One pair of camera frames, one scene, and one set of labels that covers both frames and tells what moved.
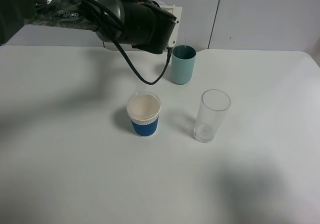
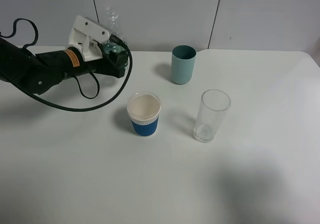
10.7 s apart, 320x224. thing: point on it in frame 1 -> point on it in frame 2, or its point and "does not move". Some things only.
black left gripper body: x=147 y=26 -> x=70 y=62
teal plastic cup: x=183 y=59 does not move
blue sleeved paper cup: x=143 y=108 does not move
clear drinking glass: x=215 y=104 does not move
